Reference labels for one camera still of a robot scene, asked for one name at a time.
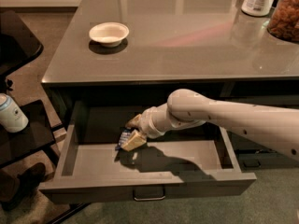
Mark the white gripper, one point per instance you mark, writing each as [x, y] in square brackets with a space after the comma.
[147, 122]

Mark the dark blue rxbar wrapper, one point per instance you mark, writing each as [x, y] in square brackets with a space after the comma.
[123, 138]

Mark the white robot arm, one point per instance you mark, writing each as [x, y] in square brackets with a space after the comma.
[273, 127]

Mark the open grey top drawer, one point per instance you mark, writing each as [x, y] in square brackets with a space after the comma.
[198, 162]

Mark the grey cabinet counter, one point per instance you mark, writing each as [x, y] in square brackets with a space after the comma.
[209, 46]

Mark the grey lower right drawer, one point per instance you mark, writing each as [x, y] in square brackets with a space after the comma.
[265, 161]

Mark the white paper bowl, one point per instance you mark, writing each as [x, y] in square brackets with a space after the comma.
[109, 34]

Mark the glass jar of snacks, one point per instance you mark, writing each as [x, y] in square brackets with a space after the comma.
[284, 23]

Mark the metal drawer handle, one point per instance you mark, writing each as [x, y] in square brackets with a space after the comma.
[146, 194]

